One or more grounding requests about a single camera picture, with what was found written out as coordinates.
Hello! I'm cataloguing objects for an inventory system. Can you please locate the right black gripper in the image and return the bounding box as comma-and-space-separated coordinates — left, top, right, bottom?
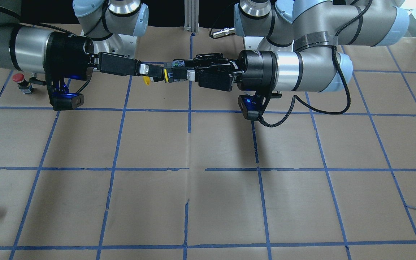
44, 32, 164, 111

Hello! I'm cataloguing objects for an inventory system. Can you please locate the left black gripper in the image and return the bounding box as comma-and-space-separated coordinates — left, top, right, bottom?
172, 50, 278, 121

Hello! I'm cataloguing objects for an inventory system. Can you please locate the yellow push button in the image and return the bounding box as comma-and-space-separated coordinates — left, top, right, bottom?
143, 61, 187, 85

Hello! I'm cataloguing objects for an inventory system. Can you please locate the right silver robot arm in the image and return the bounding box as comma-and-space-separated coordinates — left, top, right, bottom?
0, 0, 164, 111

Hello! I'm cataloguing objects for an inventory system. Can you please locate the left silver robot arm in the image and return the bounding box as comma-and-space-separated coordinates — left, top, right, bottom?
163, 0, 410, 128

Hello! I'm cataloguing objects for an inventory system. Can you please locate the red push button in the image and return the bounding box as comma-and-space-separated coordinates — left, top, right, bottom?
12, 73, 33, 94

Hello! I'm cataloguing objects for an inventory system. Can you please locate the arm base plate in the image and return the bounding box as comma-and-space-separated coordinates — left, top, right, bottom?
243, 36, 268, 51
94, 34, 138, 58

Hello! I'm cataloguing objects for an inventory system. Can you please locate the aluminium frame post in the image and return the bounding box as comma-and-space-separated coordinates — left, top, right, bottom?
184, 0, 199, 34

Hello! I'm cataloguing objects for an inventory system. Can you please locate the black braided cable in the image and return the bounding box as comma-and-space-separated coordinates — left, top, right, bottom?
259, 0, 374, 127

